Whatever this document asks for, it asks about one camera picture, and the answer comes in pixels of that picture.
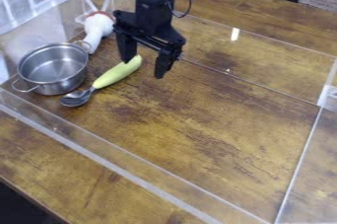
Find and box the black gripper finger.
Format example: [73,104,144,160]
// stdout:
[116,33,137,63]
[154,49,181,79]

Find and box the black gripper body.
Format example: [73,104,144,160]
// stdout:
[113,0,185,51]

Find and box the green handled metal spoon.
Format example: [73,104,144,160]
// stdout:
[59,55,142,107]

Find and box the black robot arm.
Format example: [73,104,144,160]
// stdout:
[113,0,185,79]

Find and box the white toy mushroom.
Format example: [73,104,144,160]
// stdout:
[83,11,115,54]

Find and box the small steel pot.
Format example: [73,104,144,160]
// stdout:
[11,40,91,96]

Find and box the black cable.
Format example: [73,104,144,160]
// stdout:
[168,0,193,19]

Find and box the clear acrylic enclosure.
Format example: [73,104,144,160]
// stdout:
[0,1,337,224]

